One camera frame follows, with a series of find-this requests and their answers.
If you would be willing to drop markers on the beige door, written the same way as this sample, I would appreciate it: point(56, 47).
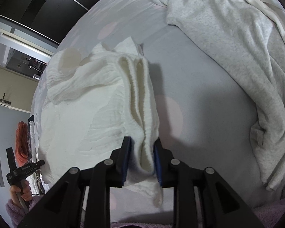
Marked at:
point(16, 90)

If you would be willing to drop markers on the grey marl sweatshirt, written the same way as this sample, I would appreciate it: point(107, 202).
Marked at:
point(249, 47)

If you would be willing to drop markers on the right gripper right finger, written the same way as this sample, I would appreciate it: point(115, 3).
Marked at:
point(165, 171)

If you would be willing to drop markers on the white muslin garment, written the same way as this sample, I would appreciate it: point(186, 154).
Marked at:
point(91, 105)

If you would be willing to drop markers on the purple fuzzy robe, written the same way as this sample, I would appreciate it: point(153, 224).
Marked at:
point(16, 213)

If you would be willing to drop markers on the grey dotted bed sheet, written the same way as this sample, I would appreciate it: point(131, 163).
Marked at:
point(205, 117)

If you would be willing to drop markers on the rust orange fleece garment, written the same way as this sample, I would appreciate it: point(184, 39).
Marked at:
point(21, 144)

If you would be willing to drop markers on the left hand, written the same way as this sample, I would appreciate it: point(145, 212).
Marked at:
point(26, 192)

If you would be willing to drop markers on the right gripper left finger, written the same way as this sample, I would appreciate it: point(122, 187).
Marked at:
point(121, 159)

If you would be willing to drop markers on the white quilted storage bag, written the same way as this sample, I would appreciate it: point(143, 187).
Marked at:
point(34, 179)

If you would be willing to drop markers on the black glossy wardrobe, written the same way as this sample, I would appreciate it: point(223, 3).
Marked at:
point(52, 19)

